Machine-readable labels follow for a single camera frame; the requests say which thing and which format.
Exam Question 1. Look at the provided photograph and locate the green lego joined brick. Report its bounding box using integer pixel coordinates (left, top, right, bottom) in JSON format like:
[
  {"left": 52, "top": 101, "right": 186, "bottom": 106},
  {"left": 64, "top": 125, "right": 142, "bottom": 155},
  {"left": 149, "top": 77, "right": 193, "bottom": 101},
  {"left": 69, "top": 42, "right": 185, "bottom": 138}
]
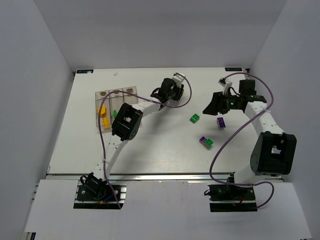
[{"left": 204, "top": 138, "right": 213, "bottom": 149}]

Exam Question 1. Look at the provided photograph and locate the purple small lego brick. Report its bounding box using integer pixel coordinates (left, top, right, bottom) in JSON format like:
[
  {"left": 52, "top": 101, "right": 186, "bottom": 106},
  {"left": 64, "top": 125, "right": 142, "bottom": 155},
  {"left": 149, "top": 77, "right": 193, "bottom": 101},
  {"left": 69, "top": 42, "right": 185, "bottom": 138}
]
[{"left": 199, "top": 136, "right": 207, "bottom": 146}]

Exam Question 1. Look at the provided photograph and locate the yellow round-top lego brick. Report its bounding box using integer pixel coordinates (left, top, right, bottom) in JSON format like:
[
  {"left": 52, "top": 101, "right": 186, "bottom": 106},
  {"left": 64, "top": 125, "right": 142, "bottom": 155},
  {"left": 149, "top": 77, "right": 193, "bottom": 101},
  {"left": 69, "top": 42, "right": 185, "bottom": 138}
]
[{"left": 100, "top": 105, "right": 108, "bottom": 118}]

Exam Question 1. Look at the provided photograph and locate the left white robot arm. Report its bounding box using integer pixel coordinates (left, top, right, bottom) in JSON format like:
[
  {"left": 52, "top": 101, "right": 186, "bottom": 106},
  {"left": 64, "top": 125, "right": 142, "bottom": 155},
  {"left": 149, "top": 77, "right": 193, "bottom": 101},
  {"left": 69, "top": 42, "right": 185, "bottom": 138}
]
[{"left": 80, "top": 72, "right": 190, "bottom": 202}]

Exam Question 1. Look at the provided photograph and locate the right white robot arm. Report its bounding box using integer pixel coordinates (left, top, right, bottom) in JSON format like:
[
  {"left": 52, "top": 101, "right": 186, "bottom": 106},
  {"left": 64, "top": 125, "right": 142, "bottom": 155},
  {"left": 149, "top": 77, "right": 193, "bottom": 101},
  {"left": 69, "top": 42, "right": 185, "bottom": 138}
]
[{"left": 203, "top": 78, "right": 297, "bottom": 187}]

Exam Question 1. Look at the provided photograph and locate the purple long lego brick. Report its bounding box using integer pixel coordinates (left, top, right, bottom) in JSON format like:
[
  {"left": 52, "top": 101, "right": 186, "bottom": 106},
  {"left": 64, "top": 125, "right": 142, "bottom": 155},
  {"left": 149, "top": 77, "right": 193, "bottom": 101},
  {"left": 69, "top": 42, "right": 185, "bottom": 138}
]
[{"left": 216, "top": 117, "right": 226, "bottom": 129}]

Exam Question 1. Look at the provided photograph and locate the right blue corner label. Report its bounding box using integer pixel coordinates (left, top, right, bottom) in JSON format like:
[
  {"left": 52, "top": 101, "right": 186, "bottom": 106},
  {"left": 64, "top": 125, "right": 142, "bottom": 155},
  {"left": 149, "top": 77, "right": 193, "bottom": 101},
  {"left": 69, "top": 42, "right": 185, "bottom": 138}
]
[{"left": 224, "top": 67, "right": 243, "bottom": 72}]

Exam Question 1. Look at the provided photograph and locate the blue corner label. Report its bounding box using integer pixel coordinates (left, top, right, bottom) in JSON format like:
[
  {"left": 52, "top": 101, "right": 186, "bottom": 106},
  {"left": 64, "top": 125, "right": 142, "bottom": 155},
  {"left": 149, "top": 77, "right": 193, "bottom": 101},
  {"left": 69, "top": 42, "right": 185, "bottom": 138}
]
[
  {"left": 76, "top": 69, "right": 94, "bottom": 74},
  {"left": 224, "top": 67, "right": 243, "bottom": 72}
]

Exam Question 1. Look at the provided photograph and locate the right clear plastic container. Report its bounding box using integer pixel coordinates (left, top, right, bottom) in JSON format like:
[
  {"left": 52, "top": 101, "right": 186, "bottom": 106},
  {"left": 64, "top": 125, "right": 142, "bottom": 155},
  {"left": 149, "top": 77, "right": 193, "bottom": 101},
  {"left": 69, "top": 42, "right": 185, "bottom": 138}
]
[{"left": 123, "top": 86, "right": 139, "bottom": 105}]

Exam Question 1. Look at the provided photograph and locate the clear plastic container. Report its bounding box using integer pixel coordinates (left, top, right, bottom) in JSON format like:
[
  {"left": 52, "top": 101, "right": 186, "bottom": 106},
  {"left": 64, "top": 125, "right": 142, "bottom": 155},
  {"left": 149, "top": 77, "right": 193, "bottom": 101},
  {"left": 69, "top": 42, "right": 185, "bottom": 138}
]
[
  {"left": 109, "top": 88, "right": 124, "bottom": 123},
  {"left": 123, "top": 86, "right": 139, "bottom": 105},
  {"left": 95, "top": 90, "right": 112, "bottom": 133}
]

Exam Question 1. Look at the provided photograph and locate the middle clear plastic container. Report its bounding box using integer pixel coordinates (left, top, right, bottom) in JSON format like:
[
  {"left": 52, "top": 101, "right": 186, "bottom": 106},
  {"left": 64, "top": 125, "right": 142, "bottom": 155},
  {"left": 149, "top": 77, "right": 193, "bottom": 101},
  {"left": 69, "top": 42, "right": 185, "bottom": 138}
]
[{"left": 109, "top": 88, "right": 124, "bottom": 123}]

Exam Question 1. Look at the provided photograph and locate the left clear plastic container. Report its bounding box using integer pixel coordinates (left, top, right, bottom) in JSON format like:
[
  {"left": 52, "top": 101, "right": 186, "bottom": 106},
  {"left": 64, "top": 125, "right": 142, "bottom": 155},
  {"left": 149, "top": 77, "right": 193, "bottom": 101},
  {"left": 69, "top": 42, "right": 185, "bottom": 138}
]
[{"left": 95, "top": 90, "right": 112, "bottom": 133}]

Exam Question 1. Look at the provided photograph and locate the left blue corner label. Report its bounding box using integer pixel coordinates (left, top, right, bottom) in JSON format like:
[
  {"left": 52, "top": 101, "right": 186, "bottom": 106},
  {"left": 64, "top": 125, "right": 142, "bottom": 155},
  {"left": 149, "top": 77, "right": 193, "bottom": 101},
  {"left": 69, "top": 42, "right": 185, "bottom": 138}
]
[{"left": 76, "top": 69, "right": 94, "bottom": 74}]

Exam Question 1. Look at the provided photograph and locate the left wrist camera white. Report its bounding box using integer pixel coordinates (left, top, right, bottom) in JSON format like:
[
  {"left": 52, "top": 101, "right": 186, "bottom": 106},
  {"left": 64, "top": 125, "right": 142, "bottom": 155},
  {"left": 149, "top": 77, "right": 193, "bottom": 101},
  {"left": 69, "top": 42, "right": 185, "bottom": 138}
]
[{"left": 172, "top": 72, "right": 186, "bottom": 88}]

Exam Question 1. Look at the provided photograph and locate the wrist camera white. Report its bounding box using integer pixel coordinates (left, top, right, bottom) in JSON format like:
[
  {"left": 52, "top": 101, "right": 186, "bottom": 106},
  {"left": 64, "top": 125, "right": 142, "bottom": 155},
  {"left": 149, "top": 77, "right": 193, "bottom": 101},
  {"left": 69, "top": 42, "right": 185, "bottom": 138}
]
[
  {"left": 172, "top": 72, "right": 186, "bottom": 88},
  {"left": 218, "top": 77, "right": 233, "bottom": 95}
]

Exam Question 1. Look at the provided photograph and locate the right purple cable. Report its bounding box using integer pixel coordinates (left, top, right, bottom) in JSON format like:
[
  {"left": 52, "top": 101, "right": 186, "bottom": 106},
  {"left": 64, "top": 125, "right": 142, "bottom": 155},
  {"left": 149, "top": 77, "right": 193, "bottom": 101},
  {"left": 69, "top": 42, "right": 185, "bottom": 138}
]
[{"left": 209, "top": 72, "right": 276, "bottom": 209}]

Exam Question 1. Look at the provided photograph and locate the purple cable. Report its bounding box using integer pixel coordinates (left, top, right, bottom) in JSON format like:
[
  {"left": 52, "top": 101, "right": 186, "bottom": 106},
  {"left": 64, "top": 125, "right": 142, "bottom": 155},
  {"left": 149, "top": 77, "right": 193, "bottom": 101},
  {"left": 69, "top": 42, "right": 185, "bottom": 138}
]
[
  {"left": 98, "top": 72, "right": 193, "bottom": 210},
  {"left": 209, "top": 72, "right": 276, "bottom": 209}
]

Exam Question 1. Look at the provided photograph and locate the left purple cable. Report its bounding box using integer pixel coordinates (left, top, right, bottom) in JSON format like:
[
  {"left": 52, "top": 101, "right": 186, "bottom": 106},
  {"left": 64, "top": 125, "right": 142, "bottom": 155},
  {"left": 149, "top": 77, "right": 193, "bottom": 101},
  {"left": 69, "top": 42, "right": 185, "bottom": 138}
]
[{"left": 98, "top": 72, "right": 193, "bottom": 210}]

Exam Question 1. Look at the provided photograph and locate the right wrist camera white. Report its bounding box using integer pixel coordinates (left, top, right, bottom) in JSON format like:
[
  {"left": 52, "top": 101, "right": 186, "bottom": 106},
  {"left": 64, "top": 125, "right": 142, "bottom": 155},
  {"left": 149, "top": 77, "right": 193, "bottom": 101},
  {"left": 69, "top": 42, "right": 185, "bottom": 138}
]
[{"left": 218, "top": 77, "right": 233, "bottom": 95}]

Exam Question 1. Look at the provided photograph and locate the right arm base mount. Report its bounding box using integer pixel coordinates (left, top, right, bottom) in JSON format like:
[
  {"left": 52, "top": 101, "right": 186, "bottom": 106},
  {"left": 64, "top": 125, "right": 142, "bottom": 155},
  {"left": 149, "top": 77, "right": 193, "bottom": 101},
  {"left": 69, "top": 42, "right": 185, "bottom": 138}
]
[{"left": 203, "top": 184, "right": 258, "bottom": 213}]

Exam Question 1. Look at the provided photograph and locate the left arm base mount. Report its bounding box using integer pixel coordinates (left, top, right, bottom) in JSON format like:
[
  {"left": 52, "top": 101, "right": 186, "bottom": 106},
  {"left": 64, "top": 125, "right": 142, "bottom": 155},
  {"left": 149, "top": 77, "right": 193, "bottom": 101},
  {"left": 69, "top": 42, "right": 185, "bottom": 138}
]
[{"left": 73, "top": 173, "right": 125, "bottom": 210}]

